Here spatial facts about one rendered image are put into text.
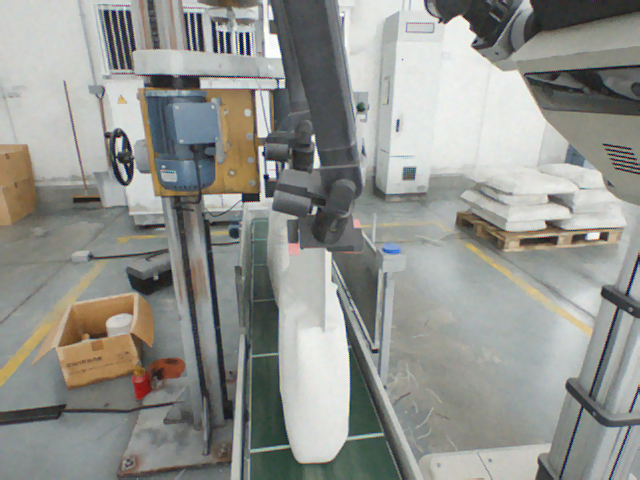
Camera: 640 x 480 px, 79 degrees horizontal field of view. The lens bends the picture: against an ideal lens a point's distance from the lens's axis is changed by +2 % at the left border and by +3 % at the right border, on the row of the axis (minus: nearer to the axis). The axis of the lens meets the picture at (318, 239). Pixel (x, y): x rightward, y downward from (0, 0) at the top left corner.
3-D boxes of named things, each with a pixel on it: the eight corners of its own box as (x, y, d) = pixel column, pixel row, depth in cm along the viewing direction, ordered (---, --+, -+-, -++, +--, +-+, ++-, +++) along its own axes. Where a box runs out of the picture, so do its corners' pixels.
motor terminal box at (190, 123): (221, 152, 95) (217, 102, 91) (179, 156, 89) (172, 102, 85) (210, 148, 101) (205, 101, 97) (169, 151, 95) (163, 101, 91)
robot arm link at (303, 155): (315, 149, 95) (316, 135, 99) (287, 147, 95) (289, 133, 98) (313, 171, 100) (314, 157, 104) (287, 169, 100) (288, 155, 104)
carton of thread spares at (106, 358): (157, 369, 197) (150, 328, 188) (39, 396, 180) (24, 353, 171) (158, 317, 242) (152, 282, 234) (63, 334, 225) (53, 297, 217)
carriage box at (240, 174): (261, 194, 122) (255, 88, 111) (149, 198, 118) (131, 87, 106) (260, 178, 145) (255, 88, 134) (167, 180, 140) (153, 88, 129)
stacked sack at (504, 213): (573, 221, 342) (577, 206, 337) (505, 226, 331) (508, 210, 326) (539, 208, 381) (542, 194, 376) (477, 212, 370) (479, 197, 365)
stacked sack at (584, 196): (636, 205, 347) (641, 190, 342) (568, 209, 337) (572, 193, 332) (596, 193, 387) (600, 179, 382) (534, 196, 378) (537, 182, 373)
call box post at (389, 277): (382, 443, 156) (395, 268, 128) (375, 444, 155) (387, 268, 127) (380, 437, 158) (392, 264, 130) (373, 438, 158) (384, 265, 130)
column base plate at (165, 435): (234, 462, 148) (229, 421, 140) (116, 478, 142) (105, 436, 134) (239, 373, 194) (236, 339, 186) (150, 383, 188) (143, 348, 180)
